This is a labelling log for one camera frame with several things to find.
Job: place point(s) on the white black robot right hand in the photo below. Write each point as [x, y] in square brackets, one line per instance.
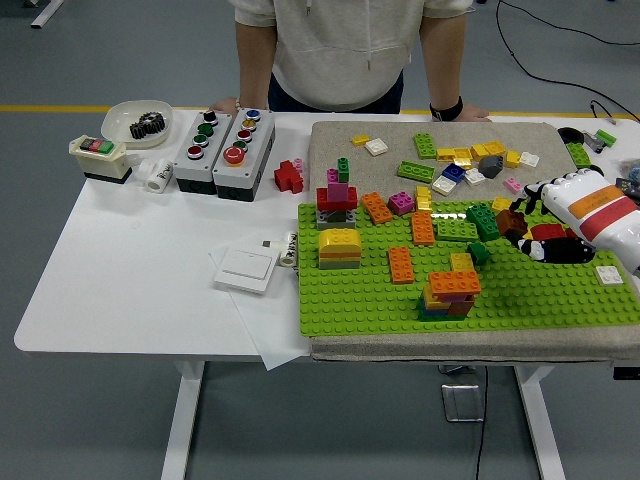
[595, 210]

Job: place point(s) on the person's right hand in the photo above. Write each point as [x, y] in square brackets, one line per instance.
[226, 105]

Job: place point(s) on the person's left hand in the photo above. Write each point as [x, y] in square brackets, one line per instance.
[475, 115]

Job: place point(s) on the brown brick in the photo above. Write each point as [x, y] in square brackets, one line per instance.
[462, 306]
[510, 222]

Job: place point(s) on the orange long brick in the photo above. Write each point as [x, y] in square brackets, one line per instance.
[376, 208]
[422, 228]
[401, 265]
[455, 282]

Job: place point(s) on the person's left forearm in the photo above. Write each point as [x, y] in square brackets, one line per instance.
[440, 65]

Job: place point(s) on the person's right forearm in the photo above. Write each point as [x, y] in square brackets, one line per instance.
[255, 65]

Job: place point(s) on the yellow long brick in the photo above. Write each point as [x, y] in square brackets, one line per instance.
[454, 153]

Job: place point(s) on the dark grey brick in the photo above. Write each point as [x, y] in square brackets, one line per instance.
[491, 165]

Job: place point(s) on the yellow small brick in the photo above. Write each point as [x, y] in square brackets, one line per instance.
[361, 139]
[512, 159]

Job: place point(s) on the blue brick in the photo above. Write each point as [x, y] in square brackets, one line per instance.
[454, 172]

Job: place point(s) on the light green small brick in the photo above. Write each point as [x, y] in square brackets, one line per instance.
[606, 137]

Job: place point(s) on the small pink brick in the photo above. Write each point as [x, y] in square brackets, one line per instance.
[513, 185]
[299, 164]

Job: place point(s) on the red brick cluster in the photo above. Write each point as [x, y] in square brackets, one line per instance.
[286, 177]

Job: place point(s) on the dark green tall brick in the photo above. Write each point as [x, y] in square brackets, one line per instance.
[484, 220]

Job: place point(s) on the magenta square brick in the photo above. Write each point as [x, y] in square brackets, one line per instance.
[401, 203]
[457, 299]

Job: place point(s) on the light green long brick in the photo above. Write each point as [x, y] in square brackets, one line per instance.
[456, 231]

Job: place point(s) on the dark green small brick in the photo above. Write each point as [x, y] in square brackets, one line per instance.
[478, 253]
[344, 170]

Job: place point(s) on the red wide brick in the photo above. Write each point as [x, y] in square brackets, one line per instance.
[323, 201]

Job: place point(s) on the pink square brick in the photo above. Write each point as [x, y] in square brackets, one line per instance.
[338, 192]

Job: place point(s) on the yellow square brick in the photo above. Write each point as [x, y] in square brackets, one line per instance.
[461, 261]

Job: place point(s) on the grey base brick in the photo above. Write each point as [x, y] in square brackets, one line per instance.
[326, 221]

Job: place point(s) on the yellow rounded brick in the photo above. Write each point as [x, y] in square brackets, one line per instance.
[340, 241]

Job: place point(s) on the black wristwatch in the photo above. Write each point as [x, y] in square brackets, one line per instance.
[446, 112]

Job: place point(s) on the black electronic module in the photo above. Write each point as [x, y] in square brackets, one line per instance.
[629, 186]

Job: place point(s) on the bag of blue parts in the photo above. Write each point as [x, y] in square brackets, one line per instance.
[632, 171]

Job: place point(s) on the grey emergency-stop control box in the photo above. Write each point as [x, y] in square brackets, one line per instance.
[255, 165]

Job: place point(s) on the silver metal part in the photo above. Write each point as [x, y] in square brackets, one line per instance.
[592, 141]

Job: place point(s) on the black gear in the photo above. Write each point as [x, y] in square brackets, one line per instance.
[155, 121]
[141, 129]

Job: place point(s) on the grey four-button control box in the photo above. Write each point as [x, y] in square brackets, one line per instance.
[182, 172]

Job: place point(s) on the light green long plate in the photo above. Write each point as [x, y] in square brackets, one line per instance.
[415, 171]

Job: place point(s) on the white pipe fitting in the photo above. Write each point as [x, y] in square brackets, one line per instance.
[160, 175]

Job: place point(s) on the white bowl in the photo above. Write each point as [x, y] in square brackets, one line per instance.
[117, 117]

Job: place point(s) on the grey-brown mat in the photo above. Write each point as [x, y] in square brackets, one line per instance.
[340, 145]

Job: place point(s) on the person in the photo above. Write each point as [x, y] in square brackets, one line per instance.
[340, 45]

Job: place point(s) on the small black chip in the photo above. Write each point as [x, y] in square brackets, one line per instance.
[267, 244]

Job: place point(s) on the white labelled tube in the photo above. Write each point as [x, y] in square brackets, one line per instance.
[289, 250]

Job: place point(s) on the black box under table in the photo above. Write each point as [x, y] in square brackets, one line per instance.
[629, 374]

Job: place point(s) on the orange grey layered bricks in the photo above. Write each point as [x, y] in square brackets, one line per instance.
[340, 262]

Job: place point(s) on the white table foot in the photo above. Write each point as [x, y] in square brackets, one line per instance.
[47, 11]

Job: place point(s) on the green studded baseplate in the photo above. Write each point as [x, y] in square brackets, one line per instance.
[360, 302]

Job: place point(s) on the white table leg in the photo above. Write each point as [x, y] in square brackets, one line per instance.
[542, 425]
[182, 425]

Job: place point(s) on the white paper sheet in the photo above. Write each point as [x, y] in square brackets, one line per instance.
[272, 330]

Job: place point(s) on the metal floor socket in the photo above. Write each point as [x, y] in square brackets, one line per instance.
[462, 402]

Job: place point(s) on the beige red-green switch box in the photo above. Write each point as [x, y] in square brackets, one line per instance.
[100, 160]

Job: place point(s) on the white wall switch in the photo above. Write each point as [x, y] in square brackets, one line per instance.
[247, 272]

